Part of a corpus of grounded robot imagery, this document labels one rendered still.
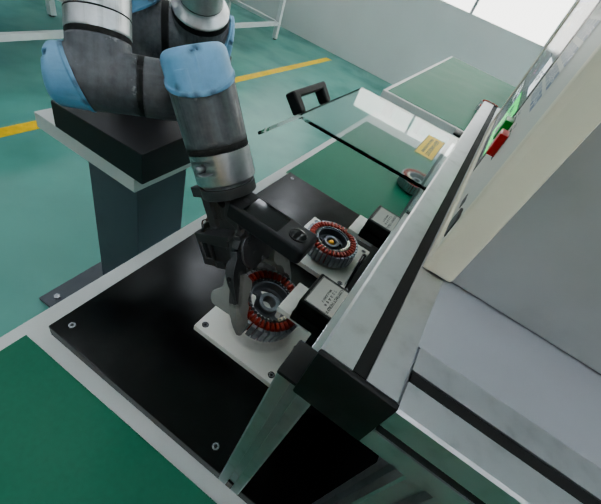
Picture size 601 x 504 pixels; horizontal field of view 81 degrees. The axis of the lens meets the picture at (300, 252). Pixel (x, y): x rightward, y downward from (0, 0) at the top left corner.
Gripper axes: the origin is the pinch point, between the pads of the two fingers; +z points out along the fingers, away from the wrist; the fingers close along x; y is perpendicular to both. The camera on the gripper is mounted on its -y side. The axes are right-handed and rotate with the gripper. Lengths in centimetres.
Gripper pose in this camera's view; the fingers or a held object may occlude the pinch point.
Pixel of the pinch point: (269, 306)
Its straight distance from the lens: 55.0
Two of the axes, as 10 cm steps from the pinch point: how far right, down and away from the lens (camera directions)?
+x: -5.0, 4.9, -7.1
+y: -8.5, -1.4, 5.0
